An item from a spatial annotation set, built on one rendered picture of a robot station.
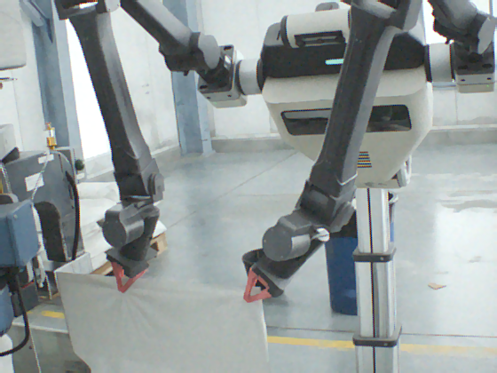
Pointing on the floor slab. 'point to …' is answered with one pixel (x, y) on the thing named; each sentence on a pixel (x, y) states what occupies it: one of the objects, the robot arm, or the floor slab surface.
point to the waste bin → (347, 277)
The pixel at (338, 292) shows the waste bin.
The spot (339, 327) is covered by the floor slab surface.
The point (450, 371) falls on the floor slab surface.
